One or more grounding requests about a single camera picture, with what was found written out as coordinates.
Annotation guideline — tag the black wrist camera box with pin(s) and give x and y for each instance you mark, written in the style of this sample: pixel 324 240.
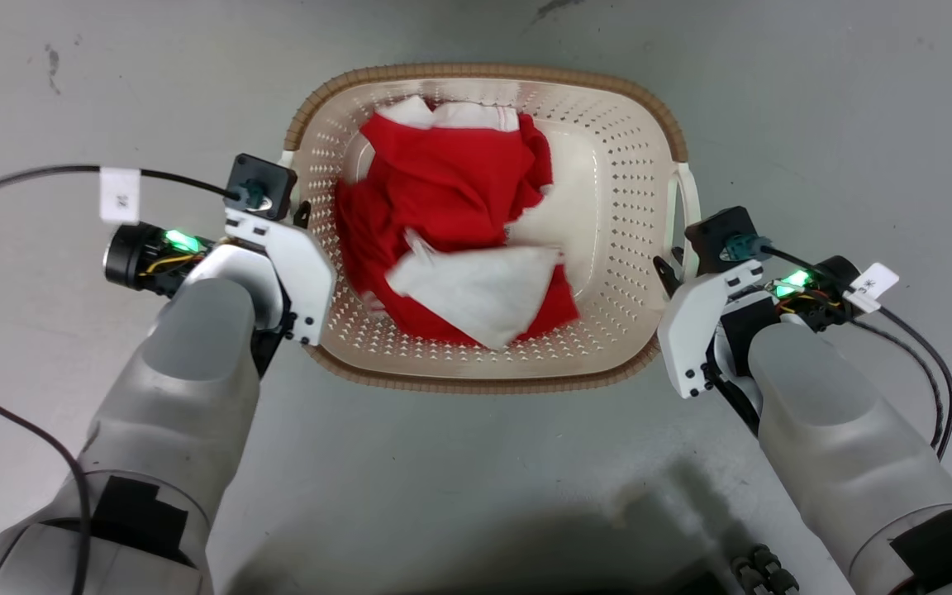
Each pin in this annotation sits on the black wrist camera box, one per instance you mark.
pixel 724 235
pixel 263 183

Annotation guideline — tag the robot right arm white grey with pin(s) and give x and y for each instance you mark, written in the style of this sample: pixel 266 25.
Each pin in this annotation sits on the robot right arm white grey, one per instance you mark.
pixel 840 430

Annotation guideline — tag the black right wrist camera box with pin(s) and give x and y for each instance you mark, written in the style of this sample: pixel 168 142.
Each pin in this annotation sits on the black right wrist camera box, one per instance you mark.
pixel 724 235

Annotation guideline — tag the dark robot base part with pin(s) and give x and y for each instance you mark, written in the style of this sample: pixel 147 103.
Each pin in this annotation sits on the dark robot base part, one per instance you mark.
pixel 765 572

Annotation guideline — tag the beige perforated plastic laundry basket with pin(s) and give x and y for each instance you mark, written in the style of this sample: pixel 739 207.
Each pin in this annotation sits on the beige perforated plastic laundry basket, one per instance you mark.
pixel 608 248

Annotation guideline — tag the robot left arm white grey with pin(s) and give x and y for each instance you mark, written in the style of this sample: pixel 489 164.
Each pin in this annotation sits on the robot left arm white grey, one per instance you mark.
pixel 178 397

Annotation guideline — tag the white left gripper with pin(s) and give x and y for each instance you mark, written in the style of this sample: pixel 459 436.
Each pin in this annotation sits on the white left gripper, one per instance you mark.
pixel 304 273

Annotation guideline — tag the red and white garment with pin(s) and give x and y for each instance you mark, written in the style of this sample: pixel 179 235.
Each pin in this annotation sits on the red and white garment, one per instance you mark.
pixel 443 190

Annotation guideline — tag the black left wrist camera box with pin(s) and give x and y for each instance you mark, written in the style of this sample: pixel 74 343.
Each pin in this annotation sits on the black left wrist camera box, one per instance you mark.
pixel 263 183

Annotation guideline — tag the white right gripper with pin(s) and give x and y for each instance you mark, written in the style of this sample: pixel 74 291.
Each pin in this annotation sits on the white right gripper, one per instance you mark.
pixel 687 330

